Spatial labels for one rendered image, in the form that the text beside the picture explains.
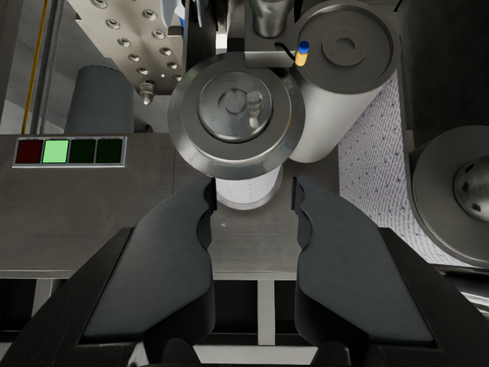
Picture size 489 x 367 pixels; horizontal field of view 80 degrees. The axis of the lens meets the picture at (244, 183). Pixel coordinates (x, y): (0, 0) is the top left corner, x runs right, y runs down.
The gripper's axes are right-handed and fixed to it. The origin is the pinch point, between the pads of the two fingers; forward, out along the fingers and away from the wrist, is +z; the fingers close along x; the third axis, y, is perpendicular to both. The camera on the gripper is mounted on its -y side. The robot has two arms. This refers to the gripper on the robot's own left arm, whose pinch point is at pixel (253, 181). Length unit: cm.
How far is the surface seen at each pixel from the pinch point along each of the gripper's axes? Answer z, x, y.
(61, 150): 48, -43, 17
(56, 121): 295, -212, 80
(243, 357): 22, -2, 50
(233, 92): 19.3, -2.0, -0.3
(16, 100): 258, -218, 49
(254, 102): 15.0, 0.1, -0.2
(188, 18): 28.6, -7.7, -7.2
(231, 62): 22.1, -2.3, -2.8
